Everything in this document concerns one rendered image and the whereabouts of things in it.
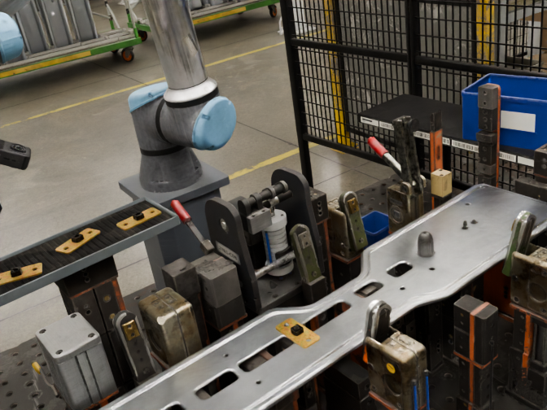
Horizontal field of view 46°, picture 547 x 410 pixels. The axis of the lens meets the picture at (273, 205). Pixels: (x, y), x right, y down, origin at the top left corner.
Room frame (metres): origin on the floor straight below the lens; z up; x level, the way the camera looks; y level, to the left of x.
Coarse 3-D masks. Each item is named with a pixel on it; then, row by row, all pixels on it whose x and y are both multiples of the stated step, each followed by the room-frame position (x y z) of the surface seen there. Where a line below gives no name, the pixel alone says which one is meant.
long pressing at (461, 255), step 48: (480, 192) 1.30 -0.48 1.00; (384, 240) 1.15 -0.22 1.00; (480, 240) 1.10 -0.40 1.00; (384, 288) 0.98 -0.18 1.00; (432, 288) 0.96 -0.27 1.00; (240, 336) 0.91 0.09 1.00; (336, 336) 0.87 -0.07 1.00; (144, 384) 0.82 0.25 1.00; (192, 384) 0.80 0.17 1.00; (240, 384) 0.79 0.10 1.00; (288, 384) 0.77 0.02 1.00
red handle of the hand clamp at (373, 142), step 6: (372, 138) 1.36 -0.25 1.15; (372, 144) 1.35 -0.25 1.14; (378, 144) 1.35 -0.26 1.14; (378, 150) 1.34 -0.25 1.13; (384, 150) 1.33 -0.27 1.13; (384, 156) 1.33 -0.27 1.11; (390, 156) 1.33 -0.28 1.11; (390, 162) 1.31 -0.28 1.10; (396, 162) 1.31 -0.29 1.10; (396, 168) 1.30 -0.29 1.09; (414, 186) 1.26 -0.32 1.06
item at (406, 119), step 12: (396, 120) 1.28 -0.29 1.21; (408, 120) 1.28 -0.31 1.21; (396, 132) 1.28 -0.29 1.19; (408, 132) 1.29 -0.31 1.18; (396, 144) 1.28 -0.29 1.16; (408, 144) 1.28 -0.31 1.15; (408, 156) 1.28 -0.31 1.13; (408, 168) 1.26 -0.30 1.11; (408, 180) 1.26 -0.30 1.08; (420, 180) 1.27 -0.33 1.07
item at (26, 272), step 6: (36, 264) 0.99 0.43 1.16; (12, 270) 0.96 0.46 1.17; (18, 270) 0.96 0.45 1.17; (24, 270) 0.97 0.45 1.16; (30, 270) 0.97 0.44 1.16; (36, 270) 0.97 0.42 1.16; (0, 276) 0.97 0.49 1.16; (6, 276) 0.96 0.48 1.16; (12, 276) 0.96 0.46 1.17; (18, 276) 0.96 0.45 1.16; (24, 276) 0.95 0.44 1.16; (30, 276) 0.95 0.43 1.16; (0, 282) 0.94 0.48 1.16; (6, 282) 0.94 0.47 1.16
